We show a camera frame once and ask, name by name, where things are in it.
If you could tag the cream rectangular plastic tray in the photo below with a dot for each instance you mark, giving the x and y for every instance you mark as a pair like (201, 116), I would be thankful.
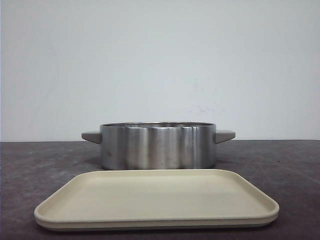
(156, 199)

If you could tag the stainless steel steamer pot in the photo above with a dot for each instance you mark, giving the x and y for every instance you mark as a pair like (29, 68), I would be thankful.
(158, 145)

